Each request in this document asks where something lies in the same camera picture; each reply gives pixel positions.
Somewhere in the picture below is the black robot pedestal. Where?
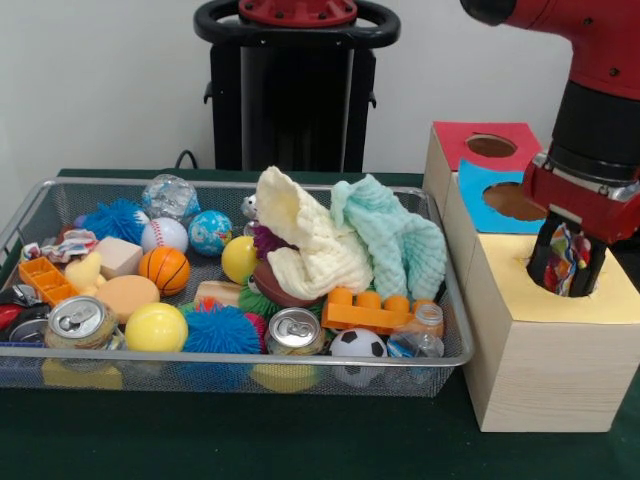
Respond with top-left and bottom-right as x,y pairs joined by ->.
193,0 -> 402,174

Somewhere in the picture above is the blue spiky rubber ball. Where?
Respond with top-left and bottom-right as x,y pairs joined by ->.
74,199 -> 151,242
182,299 -> 265,357

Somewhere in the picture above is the blue and green globe ball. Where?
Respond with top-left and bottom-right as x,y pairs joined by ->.
188,209 -> 234,257

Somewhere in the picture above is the wooden box with three holes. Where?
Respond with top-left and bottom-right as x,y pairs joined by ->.
422,121 -> 640,434

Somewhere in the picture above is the orange toy basketball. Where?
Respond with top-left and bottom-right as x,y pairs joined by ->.
138,245 -> 192,296

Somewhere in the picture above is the white toy baseball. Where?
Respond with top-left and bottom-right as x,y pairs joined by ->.
140,217 -> 190,254

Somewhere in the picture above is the yellow smooth ball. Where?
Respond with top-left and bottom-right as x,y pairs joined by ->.
124,303 -> 190,354

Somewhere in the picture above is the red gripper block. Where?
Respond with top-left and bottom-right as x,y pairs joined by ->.
522,149 -> 640,297

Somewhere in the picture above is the dark green table cloth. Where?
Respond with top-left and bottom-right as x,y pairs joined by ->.
0,168 -> 640,480

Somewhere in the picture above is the orange toy building block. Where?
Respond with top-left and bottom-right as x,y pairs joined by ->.
322,288 -> 444,335

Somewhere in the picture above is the black and white soccer ball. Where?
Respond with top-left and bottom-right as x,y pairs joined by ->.
329,327 -> 389,387

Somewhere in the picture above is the shallow wire mesh bin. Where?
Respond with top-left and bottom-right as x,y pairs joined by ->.
0,177 -> 475,399

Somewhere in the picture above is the light teal waffle cloth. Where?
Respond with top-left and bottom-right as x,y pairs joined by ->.
330,174 -> 448,301

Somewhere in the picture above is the cream waffle cloth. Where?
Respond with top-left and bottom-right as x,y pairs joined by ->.
253,165 -> 375,300

